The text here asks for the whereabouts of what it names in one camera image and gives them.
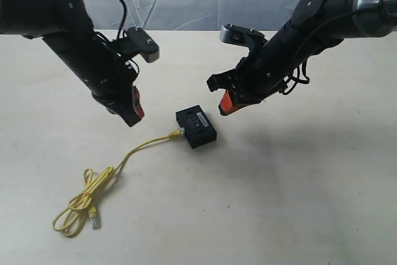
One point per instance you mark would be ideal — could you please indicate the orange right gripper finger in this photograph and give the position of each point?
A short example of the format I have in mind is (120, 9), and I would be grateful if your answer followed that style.
(230, 103)

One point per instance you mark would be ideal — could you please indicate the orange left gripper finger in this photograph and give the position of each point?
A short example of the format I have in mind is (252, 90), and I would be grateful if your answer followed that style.
(137, 110)

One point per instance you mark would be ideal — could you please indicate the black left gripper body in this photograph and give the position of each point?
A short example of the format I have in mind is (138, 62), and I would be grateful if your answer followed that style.
(120, 103)

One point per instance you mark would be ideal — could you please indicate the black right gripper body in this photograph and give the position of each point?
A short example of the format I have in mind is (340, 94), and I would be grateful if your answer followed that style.
(250, 82)

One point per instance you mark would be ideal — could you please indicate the small black box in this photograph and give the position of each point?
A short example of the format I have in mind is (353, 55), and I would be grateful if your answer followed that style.
(198, 129)

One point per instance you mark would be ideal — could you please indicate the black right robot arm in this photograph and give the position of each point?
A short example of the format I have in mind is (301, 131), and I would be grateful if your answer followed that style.
(278, 64)

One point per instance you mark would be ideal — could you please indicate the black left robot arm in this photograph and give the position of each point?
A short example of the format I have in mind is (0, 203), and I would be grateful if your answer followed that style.
(103, 66)

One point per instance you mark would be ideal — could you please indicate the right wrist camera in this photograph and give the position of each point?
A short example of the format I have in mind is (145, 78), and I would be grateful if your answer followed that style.
(243, 37)

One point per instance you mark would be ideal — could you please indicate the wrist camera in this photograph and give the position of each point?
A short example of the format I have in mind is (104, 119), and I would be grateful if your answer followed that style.
(136, 41)
(243, 37)

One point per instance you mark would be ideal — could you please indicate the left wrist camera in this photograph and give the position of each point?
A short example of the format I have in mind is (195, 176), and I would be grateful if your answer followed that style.
(136, 41)

